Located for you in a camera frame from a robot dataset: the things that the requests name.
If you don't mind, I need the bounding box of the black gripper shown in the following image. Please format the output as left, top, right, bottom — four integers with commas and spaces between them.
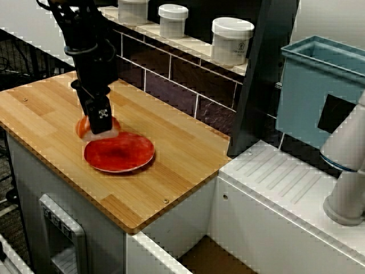
64, 39, 119, 135

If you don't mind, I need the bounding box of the salmon nigiri sushi toy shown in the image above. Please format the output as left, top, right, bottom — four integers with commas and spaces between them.
75, 115, 122, 141

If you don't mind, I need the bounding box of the red round plate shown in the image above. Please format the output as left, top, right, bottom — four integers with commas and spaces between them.
83, 131, 156, 174

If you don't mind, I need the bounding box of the white cabinet body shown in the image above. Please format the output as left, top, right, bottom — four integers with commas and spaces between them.
5, 125, 127, 274

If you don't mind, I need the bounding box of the white lidded jar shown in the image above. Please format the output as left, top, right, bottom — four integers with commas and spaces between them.
117, 0, 151, 25
157, 3, 189, 40

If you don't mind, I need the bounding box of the cream tiled shelf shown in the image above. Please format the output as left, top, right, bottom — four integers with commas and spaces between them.
98, 5, 249, 77

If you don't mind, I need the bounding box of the grey white dishwasher door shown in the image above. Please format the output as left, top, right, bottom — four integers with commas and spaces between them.
38, 193, 88, 274

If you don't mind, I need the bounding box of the white lidded jar house print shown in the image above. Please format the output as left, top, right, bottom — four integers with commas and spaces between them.
211, 17, 256, 67

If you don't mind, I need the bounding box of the brown board inside sink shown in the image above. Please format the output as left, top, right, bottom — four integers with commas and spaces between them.
179, 236, 259, 274

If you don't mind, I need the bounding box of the white sink unit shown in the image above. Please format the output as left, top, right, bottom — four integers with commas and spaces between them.
125, 139, 365, 274

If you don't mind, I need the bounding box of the teal blue box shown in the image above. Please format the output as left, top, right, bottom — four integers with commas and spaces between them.
274, 35, 365, 149

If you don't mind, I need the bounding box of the black wire rack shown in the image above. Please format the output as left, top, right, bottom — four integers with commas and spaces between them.
0, 27, 75, 92

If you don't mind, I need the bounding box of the white rail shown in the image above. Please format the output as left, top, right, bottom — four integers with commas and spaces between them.
0, 233, 34, 274

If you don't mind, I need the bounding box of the black upright post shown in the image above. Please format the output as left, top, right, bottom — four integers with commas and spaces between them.
230, 0, 301, 157

